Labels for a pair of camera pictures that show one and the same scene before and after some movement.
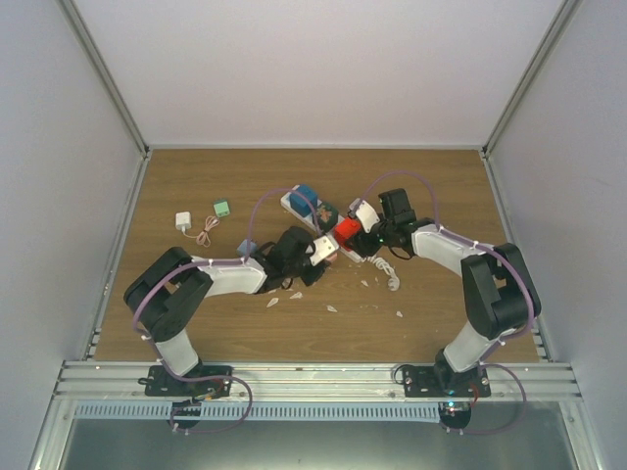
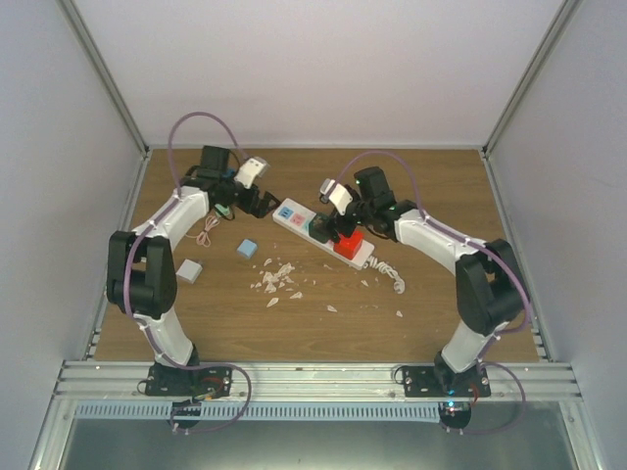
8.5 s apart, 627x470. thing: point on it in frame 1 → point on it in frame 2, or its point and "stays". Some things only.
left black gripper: x=309 y=280 → x=261 y=211
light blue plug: x=243 y=247 stays
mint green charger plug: x=221 y=207 stays
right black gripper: x=363 y=246 → x=335 y=220
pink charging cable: x=202 y=238 stays
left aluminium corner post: x=101 y=65 stays
